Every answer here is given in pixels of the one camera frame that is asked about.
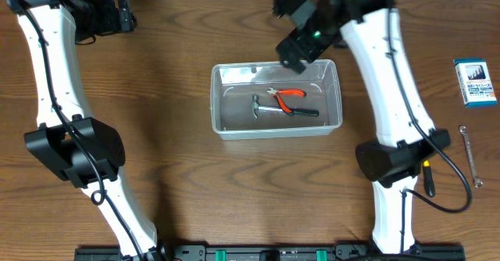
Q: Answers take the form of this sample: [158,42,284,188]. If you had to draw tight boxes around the black yellow screwdriver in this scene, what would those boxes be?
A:
[422,160,436,198]

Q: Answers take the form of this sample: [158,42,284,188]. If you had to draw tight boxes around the red-handled pliers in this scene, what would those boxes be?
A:
[266,87,306,116]

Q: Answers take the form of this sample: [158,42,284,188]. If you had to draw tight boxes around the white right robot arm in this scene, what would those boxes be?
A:
[273,0,450,254]

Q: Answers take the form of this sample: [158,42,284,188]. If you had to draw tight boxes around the blue white screwdriver box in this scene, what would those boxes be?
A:
[453,58,498,108]

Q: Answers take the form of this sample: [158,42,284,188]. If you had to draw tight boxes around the silver combination wrench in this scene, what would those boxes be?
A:
[459,125,484,188]

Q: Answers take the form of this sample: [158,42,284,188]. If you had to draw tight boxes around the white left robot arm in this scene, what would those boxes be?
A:
[6,0,170,260]

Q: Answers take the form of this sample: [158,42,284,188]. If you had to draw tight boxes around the clear plastic container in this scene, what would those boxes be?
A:
[210,59,343,140]

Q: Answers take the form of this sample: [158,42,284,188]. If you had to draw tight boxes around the small black-handled hammer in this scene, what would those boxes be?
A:
[251,95,320,120]

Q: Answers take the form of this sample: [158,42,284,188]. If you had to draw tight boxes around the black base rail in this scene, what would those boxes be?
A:
[73,241,466,261]

